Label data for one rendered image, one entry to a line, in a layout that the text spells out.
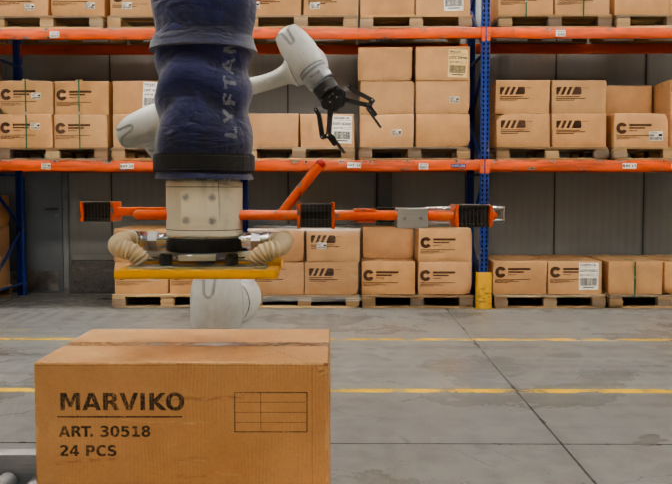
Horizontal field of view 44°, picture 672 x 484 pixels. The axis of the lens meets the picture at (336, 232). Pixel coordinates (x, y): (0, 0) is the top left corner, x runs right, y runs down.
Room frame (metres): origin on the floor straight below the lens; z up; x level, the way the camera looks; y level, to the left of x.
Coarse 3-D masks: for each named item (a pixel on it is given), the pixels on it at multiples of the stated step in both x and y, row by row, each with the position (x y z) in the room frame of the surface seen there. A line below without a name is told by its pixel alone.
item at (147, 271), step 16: (160, 256) 1.74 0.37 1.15; (128, 272) 1.70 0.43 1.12; (144, 272) 1.70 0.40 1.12; (160, 272) 1.70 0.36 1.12; (176, 272) 1.71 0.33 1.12; (192, 272) 1.71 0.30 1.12; (208, 272) 1.71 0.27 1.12; (224, 272) 1.71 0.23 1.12; (240, 272) 1.71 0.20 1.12; (256, 272) 1.71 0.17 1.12; (272, 272) 1.71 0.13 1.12
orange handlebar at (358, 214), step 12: (144, 216) 1.82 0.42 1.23; (156, 216) 1.82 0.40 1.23; (240, 216) 1.82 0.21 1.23; (252, 216) 1.82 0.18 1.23; (264, 216) 1.82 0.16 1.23; (276, 216) 1.82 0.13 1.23; (288, 216) 1.82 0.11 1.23; (336, 216) 1.83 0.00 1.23; (348, 216) 1.83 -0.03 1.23; (360, 216) 1.83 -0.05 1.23; (372, 216) 1.83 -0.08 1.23; (384, 216) 1.83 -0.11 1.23; (396, 216) 1.83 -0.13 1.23; (432, 216) 1.83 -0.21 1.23; (444, 216) 1.83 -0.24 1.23
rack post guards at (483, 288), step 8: (480, 272) 8.78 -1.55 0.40; (488, 272) 8.78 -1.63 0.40; (480, 280) 8.78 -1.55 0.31; (488, 280) 8.78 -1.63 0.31; (480, 288) 8.78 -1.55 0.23; (488, 288) 8.78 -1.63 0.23; (480, 296) 8.78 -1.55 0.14; (488, 296) 8.78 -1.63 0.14; (480, 304) 8.78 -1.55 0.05; (488, 304) 8.78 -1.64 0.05
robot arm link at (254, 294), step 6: (150, 150) 2.75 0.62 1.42; (150, 156) 2.78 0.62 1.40; (168, 180) 2.77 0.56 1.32; (246, 282) 2.69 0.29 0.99; (252, 282) 2.73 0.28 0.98; (246, 288) 2.66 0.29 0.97; (252, 288) 2.70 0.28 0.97; (258, 288) 2.77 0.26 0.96; (252, 294) 2.68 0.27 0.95; (258, 294) 2.74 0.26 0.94; (252, 300) 2.67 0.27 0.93; (258, 300) 2.73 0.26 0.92; (252, 306) 2.67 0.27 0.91; (258, 306) 2.75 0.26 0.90; (252, 312) 2.69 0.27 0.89; (246, 318) 2.67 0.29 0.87
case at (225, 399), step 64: (64, 384) 1.66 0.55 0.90; (128, 384) 1.66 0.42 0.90; (192, 384) 1.66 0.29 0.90; (256, 384) 1.66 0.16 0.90; (320, 384) 1.66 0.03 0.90; (64, 448) 1.66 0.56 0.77; (128, 448) 1.66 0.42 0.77; (192, 448) 1.66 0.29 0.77; (256, 448) 1.66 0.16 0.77; (320, 448) 1.66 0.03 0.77
